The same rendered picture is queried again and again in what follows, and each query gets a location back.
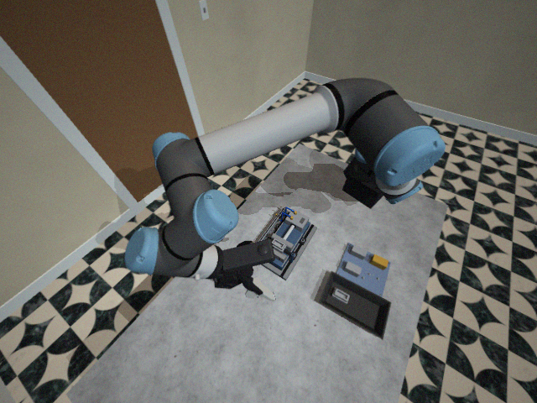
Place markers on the yellow block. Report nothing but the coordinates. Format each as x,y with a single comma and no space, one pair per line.
379,262

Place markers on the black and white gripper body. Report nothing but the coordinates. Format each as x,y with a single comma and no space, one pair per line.
227,280

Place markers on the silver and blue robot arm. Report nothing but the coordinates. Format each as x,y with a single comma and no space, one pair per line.
394,140

